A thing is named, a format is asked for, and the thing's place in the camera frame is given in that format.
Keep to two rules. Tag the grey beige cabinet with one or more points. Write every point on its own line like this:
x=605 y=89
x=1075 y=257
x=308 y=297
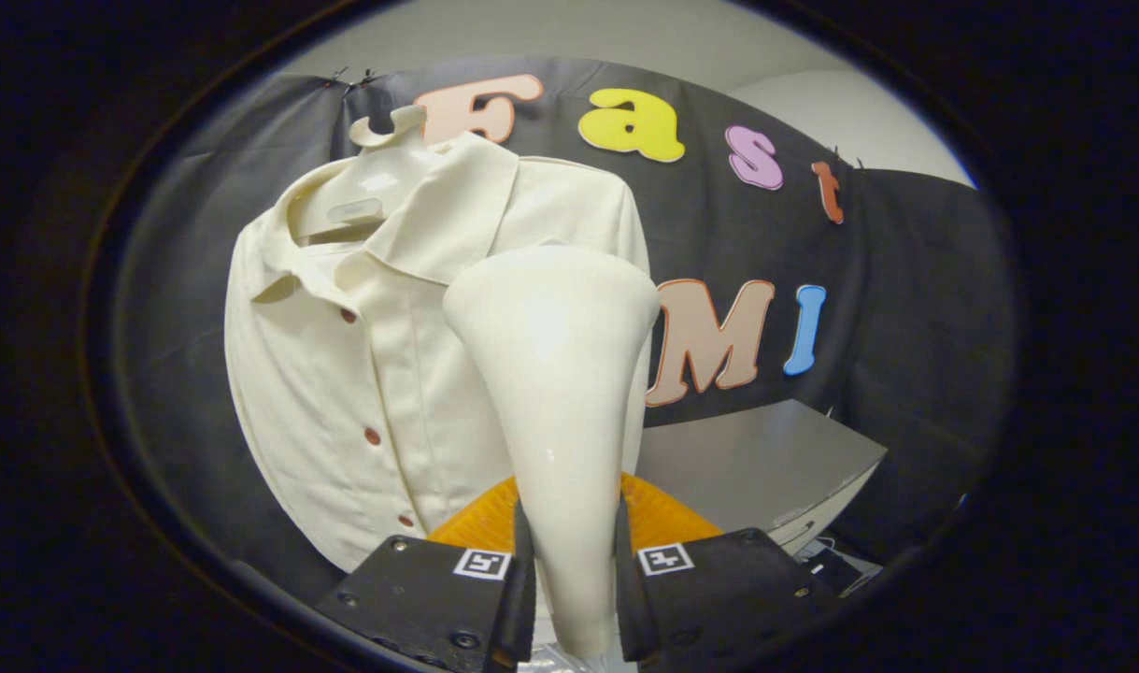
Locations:
x=756 y=458

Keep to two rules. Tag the white plastic clothes hanger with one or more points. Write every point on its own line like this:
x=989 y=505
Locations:
x=373 y=187

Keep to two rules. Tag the cream button shirt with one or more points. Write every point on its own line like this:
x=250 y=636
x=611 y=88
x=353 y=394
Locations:
x=345 y=393

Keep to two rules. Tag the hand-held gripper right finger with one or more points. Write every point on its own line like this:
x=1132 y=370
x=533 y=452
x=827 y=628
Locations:
x=728 y=598

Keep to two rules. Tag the white garment steamer head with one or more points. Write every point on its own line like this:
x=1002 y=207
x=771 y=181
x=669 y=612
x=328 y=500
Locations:
x=560 y=393

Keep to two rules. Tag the black box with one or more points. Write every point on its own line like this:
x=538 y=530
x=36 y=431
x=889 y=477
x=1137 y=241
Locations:
x=835 y=565

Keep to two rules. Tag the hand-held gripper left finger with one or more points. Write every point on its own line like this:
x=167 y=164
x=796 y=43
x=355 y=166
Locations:
x=420 y=598

